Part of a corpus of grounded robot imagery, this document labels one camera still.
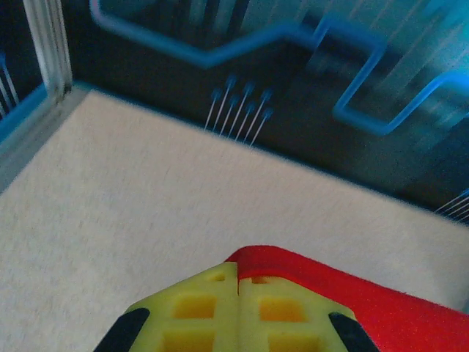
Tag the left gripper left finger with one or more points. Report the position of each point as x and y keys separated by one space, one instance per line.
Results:
x=190 y=322

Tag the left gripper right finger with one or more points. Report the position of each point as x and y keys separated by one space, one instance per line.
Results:
x=293 y=326

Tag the red t-shirt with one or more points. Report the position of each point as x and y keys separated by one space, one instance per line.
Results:
x=366 y=293

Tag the aluminium table side rail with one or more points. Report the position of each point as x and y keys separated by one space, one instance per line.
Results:
x=33 y=143

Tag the aluminium frame post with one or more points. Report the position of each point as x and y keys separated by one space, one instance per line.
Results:
x=49 y=47

